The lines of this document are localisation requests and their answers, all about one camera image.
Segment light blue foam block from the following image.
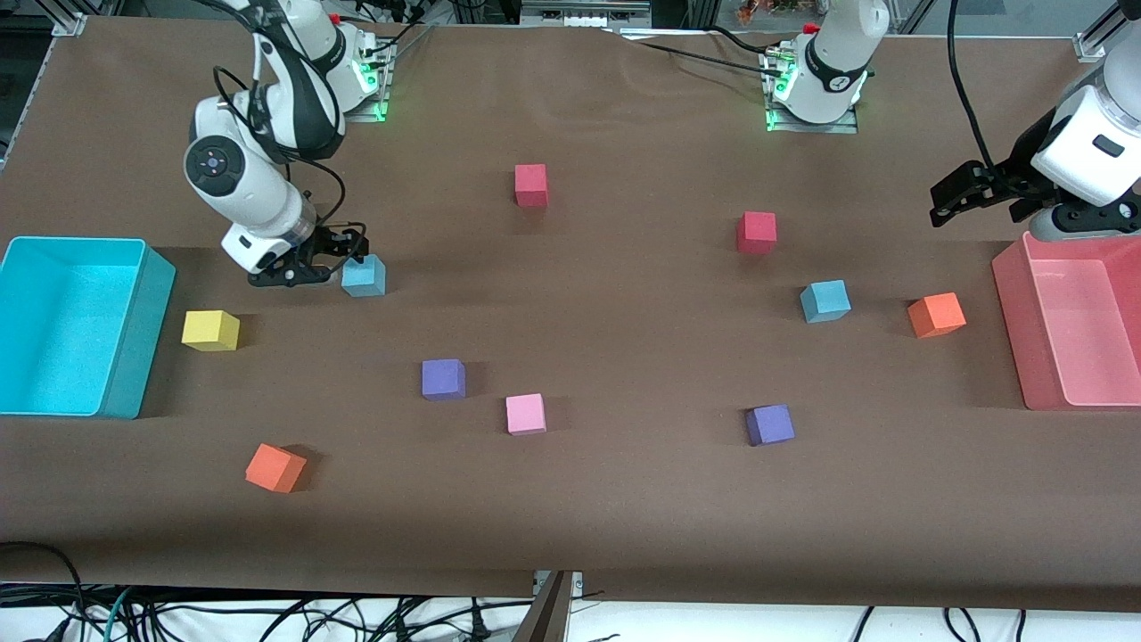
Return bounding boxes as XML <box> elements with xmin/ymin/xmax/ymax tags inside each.
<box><xmin>800</xmin><ymin>279</ymin><xmax>852</xmax><ymax>324</ymax></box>
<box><xmin>341</xmin><ymin>254</ymin><xmax>387</xmax><ymax>297</ymax></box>

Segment yellow foam block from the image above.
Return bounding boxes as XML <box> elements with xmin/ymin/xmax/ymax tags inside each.
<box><xmin>181</xmin><ymin>309</ymin><xmax>241</xmax><ymax>352</ymax></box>

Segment orange foam block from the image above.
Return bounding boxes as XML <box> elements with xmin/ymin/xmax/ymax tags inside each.
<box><xmin>245</xmin><ymin>443</ymin><xmax>308</xmax><ymax>494</ymax></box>
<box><xmin>907</xmin><ymin>292</ymin><xmax>967</xmax><ymax>339</ymax></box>

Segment pink plastic bin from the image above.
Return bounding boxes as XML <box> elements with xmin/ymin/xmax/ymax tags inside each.
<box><xmin>991</xmin><ymin>230</ymin><xmax>1141</xmax><ymax>412</ymax></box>

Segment purple foam block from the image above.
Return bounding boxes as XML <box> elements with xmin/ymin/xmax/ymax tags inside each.
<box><xmin>422</xmin><ymin>358</ymin><xmax>467</xmax><ymax>400</ymax></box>
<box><xmin>745</xmin><ymin>404</ymin><xmax>795</xmax><ymax>447</ymax></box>

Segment red foam block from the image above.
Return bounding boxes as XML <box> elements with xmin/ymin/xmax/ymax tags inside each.
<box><xmin>736</xmin><ymin>211</ymin><xmax>777</xmax><ymax>255</ymax></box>
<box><xmin>514</xmin><ymin>163</ymin><xmax>549</xmax><ymax>208</ymax></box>

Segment cyan plastic bin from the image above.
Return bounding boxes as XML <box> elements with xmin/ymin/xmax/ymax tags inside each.
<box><xmin>0</xmin><ymin>236</ymin><xmax>176</xmax><ymax>420</ymax></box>

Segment pink foam block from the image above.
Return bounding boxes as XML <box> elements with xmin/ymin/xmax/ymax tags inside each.
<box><xmin>505</xmin><ymin>393</ymin><xmax>547</xmax><ymax>436</ymax></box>

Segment grey background equipment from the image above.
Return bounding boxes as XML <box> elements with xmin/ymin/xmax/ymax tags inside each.
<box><xmin>520</xmin><ymin>0</ymin><xmax>653</xmax><ymax>29</ymax></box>

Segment brown table cover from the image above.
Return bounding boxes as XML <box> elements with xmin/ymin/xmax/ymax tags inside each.
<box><xmin>0</xmin><ymin>16</ymin><xmax>1141</xmax><ymax>616</ymax></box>

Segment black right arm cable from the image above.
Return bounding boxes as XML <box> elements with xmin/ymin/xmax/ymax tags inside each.
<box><xmin>209</xmin><ymin>62</ymin><xmax>370</xmax><ymax>235</ymax></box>

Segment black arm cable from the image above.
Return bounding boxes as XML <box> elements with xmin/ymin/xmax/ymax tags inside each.
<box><xmin>209</xmin><ymin>62</ymin><xmax>370</xmax><ymax>235</ymax></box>
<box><xmin>947</xmin><ymin>0</ymin><xmax>997</xmax><ymax>172</ymax></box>

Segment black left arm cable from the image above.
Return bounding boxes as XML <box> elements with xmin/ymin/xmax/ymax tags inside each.
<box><xmin>947</xmin><ymin>0</ymin><xmax>997</xmax><ymax>172</ymax></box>

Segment aluminium corner bracket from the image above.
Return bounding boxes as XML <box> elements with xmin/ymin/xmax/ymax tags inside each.
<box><xmin>1073</xmin><ymin>0</ymin><xmax>1120</xmax><ymax>63</ymax></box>
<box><xmin>49</xmin><ymin>0</ymin><xmax>92</xmax><ymax>38</ymax></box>

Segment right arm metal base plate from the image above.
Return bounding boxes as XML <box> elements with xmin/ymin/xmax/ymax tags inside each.
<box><xmin>341</xmin><ymin>43</ymin><xmax>390</xmax><ymax>124</ymax></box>

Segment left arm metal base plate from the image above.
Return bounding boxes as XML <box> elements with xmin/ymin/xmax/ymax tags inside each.
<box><xmin>763</xmin><ymin>49</ymin><xmax>860</xmax><ymax>136</ymax></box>

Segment black base power cable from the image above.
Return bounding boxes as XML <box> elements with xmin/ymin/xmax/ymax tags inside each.
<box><xmin>367</xmin><ymin>18</ymin><xmax>439</xmax><ymax>56</ymax></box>
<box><xmin>624</xmin><ymin>25</ymin><xmax>778</xmax><ymax>74</ymax></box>

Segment black looped floor cable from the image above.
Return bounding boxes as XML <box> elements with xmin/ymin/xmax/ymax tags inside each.
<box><xmin>0</xmin><ymin>540</ymin><xmax>86</xmax><ymax>642</ymax></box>

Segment teal cable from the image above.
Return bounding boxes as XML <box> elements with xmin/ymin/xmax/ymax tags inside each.
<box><xmin>100</xmin><ymin>587</ymin><xmax>136</xmax><ymax>642</ymax></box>

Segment dark metal post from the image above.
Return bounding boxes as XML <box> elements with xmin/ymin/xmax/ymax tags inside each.
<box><xmin>513</xmin><ymin>571</ymin><xmax>586</xmax><ymax>642</ymax></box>

